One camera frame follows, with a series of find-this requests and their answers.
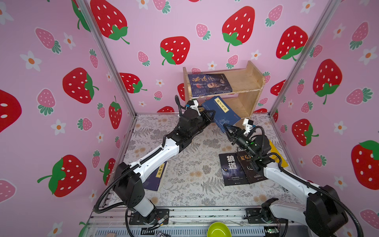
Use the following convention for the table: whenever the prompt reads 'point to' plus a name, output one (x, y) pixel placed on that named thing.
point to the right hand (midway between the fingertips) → (221, 128)
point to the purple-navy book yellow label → (153, 182)
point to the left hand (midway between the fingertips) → (218, 111)
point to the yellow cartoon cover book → (273, 149)
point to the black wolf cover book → (232, 171)
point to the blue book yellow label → (223, 115)
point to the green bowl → (218, 229)
